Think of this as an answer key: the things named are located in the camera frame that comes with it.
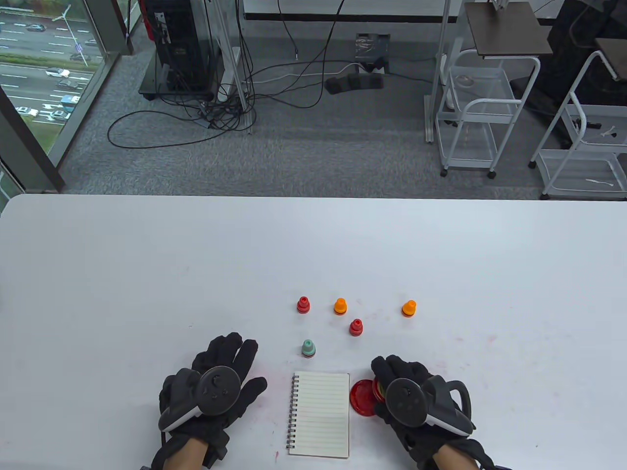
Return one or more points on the person's right forearm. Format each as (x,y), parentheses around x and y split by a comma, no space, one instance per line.
(450,460)

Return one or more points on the black computer tower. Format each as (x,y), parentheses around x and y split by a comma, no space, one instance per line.
(179,49)

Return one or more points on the black wrapped box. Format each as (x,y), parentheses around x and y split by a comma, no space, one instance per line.
(372,51)

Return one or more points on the white spiral lined notebook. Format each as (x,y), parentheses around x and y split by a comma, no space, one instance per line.
(321,416)

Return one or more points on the red reward stamp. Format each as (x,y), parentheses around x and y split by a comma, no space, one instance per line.
(356,328)
(303,306)

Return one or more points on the red ink pad tin base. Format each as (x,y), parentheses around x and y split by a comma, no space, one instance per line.
(362,399)

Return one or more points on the dark grey right hand controller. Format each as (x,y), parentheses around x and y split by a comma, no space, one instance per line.
(406,401)

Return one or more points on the red tin lid yellow label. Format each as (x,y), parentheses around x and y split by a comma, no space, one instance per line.
(378,391)

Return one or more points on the long white table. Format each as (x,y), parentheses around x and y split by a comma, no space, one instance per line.
(392,6)

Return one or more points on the orange reward stamp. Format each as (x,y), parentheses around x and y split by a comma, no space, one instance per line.
(409,309)
(340,307)

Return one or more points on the person's right hand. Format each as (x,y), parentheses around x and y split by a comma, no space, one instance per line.
(397,367)

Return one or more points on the person's left hand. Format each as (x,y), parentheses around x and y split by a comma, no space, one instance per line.
(230,350)

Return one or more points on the dark grey hand controller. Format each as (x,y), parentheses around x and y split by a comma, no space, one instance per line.
(215,391)
(406,401)

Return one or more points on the person's left forearm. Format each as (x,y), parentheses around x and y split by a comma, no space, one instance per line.
(183,455)

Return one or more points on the aluminium profile leg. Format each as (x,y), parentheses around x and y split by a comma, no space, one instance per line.
(247,117)

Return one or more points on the green reward stamp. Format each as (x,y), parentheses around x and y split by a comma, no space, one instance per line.
(308,348)

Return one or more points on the dark grey left hand controller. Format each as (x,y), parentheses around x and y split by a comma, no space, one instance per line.
(215,391)

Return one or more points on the tall aluminium pole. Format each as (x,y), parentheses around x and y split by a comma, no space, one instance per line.
(443,29)

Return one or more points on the small white dish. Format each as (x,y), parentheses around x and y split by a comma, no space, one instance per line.
(464,81)

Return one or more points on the glass window dark frame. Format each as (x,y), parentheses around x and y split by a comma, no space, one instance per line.
(44,58)

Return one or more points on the brown top side table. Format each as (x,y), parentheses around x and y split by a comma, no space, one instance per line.
(507,29)
(614,56)

